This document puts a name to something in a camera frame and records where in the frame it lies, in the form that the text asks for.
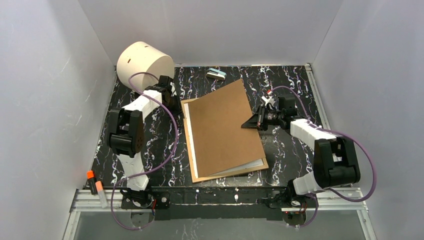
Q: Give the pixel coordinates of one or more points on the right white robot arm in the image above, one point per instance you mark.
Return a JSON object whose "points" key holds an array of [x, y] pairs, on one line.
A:
{"points": [[335, 160]]}

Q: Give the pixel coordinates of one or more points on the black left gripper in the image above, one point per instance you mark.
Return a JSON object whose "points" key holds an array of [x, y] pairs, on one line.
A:
{"points": [[170, 93]]}

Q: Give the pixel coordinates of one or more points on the large white cylinder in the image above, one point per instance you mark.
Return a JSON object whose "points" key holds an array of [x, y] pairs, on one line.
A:
{"points": [[140, 66]]}

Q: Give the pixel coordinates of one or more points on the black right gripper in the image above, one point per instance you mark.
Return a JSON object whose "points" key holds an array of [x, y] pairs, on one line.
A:
{"points": [[259, 118]]}

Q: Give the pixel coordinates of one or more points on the orange cap black marker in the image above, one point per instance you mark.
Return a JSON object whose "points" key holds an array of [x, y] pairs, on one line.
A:
{"points": [[91, 180]]}

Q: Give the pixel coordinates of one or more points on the cat and books photo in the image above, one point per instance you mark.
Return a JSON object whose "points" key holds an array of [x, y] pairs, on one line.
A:
{"points": [[192, 142]]}

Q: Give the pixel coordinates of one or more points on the teal white stapler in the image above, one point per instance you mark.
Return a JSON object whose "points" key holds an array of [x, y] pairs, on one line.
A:
{"points": [[215, 74]]}

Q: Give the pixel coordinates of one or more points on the peach cap glue stick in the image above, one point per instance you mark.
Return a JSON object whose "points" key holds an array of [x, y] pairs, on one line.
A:
{"points": [[101, 194]]}

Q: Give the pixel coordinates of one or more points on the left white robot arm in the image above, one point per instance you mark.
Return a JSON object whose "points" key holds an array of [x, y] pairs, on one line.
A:
{"points": [[125, 133]]}

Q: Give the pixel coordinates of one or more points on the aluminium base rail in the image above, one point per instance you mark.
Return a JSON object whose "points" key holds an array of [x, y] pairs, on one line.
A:
{"points": [[217, 213]]}

